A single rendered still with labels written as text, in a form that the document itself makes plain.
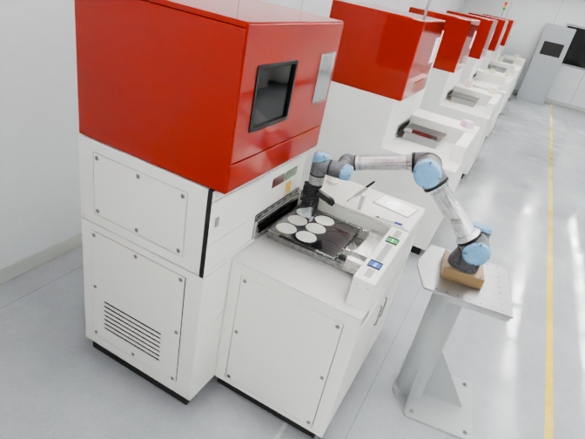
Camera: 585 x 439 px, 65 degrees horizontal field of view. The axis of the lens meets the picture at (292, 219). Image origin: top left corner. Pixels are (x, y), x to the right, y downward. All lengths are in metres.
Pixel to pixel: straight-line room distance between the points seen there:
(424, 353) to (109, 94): 1.96
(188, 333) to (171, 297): 0.18
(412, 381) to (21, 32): 2.76
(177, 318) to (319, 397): 0.74
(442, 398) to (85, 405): 1.89
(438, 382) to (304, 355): 0.98
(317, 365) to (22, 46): 2.18
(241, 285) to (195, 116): 0.81
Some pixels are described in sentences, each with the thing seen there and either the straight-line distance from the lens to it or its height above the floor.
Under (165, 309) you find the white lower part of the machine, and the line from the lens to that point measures 2.19.
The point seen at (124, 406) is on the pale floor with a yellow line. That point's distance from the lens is 2.55.
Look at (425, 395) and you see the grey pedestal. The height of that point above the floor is 0.01.
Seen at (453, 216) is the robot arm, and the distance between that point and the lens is 2.13.
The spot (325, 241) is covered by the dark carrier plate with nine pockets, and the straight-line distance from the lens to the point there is 2.18.
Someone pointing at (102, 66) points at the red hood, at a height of 1.53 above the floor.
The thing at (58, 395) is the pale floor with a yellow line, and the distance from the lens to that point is 2.64.
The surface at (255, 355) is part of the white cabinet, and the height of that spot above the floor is 0.36.
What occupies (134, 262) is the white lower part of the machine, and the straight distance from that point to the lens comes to 2.18.
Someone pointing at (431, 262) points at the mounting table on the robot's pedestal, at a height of 0.82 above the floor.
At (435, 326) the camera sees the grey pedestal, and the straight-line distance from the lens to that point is 2.54.
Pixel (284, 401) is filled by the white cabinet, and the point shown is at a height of 0.17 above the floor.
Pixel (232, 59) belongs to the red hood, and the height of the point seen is 1.70.
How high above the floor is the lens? 1.99
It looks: 28 degrees down
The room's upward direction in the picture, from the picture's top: 12 degrees clockwise
